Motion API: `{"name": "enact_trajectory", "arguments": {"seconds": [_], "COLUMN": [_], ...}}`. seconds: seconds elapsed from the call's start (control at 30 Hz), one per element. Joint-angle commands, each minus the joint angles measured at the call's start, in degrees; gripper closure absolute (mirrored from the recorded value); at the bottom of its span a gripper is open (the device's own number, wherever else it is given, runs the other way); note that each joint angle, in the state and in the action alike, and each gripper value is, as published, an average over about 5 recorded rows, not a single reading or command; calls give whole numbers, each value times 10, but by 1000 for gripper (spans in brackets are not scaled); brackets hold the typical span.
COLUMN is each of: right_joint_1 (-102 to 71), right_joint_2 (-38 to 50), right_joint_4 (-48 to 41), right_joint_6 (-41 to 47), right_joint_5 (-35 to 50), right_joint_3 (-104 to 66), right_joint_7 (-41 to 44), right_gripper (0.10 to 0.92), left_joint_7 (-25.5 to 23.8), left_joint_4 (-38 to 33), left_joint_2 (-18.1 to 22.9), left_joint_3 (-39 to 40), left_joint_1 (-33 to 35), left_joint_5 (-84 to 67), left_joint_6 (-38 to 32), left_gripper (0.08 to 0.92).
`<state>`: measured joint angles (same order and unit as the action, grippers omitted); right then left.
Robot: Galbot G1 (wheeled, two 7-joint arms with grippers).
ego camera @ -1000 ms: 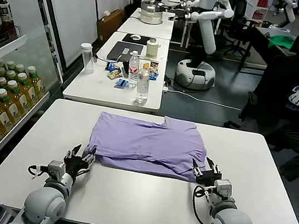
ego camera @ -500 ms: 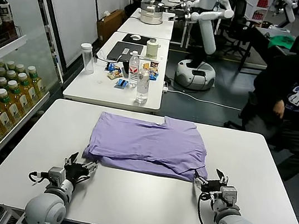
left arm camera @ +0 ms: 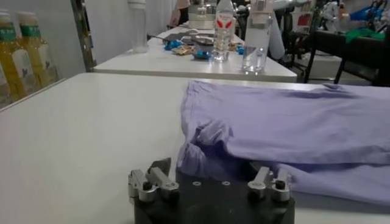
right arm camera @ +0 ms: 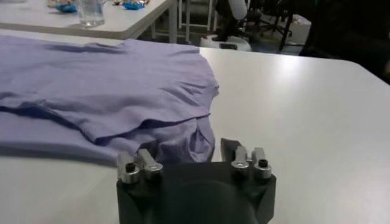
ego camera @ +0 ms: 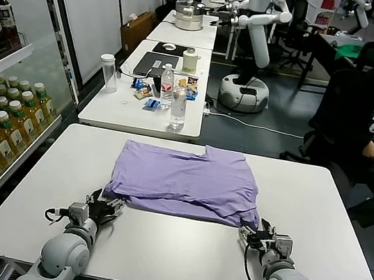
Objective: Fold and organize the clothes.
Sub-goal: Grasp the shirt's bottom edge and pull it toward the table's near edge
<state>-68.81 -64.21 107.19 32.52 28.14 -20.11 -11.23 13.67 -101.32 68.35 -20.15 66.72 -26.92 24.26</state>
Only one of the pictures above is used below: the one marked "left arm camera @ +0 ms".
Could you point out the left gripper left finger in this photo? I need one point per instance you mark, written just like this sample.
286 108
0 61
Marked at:
153 185

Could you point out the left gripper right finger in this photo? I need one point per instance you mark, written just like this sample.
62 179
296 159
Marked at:
268 185

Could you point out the purple t-shirt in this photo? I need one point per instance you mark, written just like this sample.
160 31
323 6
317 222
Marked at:
289 128

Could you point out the white rectangular desk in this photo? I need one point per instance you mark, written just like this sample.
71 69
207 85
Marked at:
152 65

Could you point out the tan snack packet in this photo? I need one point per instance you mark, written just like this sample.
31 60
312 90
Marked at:
182 50

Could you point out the blue snack packet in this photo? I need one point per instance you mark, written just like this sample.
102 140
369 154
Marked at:
172 45
201 55
240 50

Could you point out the clear bottle pale cap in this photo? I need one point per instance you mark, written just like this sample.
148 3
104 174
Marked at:
257 39

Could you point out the dark grey laptop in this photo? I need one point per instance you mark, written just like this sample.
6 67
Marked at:
179 36

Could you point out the black office chair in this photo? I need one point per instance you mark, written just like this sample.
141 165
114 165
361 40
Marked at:
294 33

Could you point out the tall clear tumbler white lid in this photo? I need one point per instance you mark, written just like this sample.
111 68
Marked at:
138 27

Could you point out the water bottle red label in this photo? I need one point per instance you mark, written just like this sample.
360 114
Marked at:
224 30

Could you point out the black work table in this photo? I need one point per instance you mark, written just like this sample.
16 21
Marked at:
359 51

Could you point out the glass door drinks cabinet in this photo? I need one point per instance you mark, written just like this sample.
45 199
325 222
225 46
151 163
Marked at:
83 36

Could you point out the white shelf red boxes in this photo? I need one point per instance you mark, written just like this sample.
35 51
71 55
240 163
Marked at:
304 18

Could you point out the yellow tea bottle green label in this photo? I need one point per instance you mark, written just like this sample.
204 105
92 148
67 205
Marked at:
38 54
12 61

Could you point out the pink garment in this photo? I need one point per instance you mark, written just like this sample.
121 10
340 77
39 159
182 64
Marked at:
179 12

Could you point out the green cloth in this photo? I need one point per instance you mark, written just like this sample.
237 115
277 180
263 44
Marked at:
364 34

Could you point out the small white background robot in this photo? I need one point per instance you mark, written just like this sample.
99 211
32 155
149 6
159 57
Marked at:
330 10

